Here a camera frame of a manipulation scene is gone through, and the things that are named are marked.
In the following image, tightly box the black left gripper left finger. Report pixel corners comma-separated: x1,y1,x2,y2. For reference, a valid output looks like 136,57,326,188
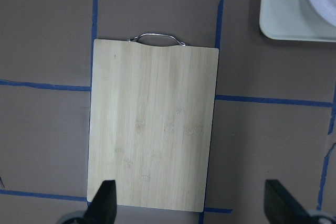
83,180,117,224

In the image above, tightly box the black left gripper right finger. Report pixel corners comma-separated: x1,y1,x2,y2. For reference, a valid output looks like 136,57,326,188
264,179,314,224

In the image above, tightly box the cream bear tray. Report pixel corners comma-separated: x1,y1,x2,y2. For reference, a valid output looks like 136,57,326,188
259,0,335,42

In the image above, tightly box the wooden cutting board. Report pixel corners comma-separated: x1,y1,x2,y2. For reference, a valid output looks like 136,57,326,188
87,39,219,212

